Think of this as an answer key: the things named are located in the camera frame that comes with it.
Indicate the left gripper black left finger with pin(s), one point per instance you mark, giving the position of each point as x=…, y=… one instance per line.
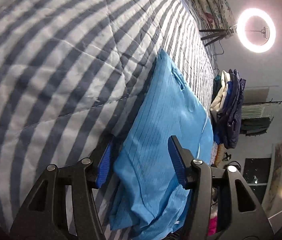
x=43, y=212

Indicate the blue folded garment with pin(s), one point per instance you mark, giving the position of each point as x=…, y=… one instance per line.
x=217, y=130

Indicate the dark navy folded jacket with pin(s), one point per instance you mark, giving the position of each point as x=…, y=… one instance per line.
x=228, y=122

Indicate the pink garment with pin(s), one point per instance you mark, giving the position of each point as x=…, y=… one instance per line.
x=212, y=226

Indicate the floral blanket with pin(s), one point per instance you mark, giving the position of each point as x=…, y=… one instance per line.
x=214, y=14

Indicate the ring light on tripod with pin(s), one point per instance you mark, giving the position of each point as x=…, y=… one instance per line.
x=268, y=32

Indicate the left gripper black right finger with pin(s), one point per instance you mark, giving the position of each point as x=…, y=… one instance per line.
x=239, y=215

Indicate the white folded garment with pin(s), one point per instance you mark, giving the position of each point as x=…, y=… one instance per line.
x=218, y=102

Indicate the grey striped quilt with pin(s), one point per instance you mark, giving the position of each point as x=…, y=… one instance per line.
x=74, y=70

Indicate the light blue work coat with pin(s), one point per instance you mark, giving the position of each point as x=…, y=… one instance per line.
x=150, y=201

